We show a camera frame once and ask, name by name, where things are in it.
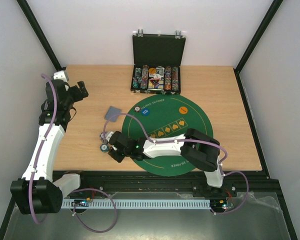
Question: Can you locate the teal poker chip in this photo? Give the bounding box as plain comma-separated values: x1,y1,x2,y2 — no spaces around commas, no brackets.
100,143,109,153

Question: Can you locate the grey chip stack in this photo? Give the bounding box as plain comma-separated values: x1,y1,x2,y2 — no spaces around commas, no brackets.
99,132,106,143

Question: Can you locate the red chip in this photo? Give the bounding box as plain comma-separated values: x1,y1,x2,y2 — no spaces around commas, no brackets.
134,106,141,112

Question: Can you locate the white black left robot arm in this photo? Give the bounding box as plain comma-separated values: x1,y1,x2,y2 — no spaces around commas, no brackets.
10,70,89,215

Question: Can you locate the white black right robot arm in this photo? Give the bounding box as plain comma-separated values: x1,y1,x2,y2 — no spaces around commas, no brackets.
105,128,226,196

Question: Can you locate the blue patterned card deck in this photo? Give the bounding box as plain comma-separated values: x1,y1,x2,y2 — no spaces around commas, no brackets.
104,106,122,123

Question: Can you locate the blue small blind button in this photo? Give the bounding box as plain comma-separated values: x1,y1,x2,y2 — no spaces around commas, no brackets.
141,108,150,116

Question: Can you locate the round green poker mat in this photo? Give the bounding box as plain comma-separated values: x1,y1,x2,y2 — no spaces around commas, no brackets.
128,94,214,177

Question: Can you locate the leftmost chip row in case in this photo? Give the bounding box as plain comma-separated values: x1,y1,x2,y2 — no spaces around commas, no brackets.
132,67,142,89

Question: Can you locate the chip row in case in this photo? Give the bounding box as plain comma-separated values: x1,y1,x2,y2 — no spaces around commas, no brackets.
171,66,179,91
164,66,172,91
132,67,142,89
140,65,149,89

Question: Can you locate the orange big blind button on mat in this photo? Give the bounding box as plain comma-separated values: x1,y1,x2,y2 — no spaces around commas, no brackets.
179,106,188,115

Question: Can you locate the triangular all in button in case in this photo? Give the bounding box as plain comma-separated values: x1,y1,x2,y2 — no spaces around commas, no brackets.
148,78,160,88

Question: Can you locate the orange big blind button in case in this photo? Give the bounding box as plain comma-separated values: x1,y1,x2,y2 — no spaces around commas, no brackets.
148,68,156,75

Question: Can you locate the white dealer button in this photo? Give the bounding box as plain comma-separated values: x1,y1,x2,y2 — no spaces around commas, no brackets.
154,74,163,79

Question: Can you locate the black poker chip case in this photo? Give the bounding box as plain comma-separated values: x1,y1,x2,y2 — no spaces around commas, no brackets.
130,28,186,95

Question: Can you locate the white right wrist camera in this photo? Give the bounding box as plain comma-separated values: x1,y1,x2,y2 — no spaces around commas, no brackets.
105,131,114,142

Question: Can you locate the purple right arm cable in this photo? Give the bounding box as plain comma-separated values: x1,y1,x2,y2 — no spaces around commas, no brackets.
102,113,250,215

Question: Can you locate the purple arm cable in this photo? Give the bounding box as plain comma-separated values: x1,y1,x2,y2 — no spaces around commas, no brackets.
29,72,58,226
102,113,250,215

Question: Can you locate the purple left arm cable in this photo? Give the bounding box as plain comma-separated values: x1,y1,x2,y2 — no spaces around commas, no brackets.
29,72,58,226

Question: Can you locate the white slotted cable duct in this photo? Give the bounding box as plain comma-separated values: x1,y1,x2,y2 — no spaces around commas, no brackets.
61,199,211,210

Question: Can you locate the black aluminium frame post left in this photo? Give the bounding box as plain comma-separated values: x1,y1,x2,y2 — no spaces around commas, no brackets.
16,0,66,71

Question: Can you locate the black aluminium frame post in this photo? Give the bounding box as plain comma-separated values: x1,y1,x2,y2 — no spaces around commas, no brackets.
233,0,285,72
16,0,66,71

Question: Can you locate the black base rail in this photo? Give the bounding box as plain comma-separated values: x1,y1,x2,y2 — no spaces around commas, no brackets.
52,170,282,201

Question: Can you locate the black aluminium frame post right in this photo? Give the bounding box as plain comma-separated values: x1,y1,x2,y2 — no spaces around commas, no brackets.
233,0,285,72

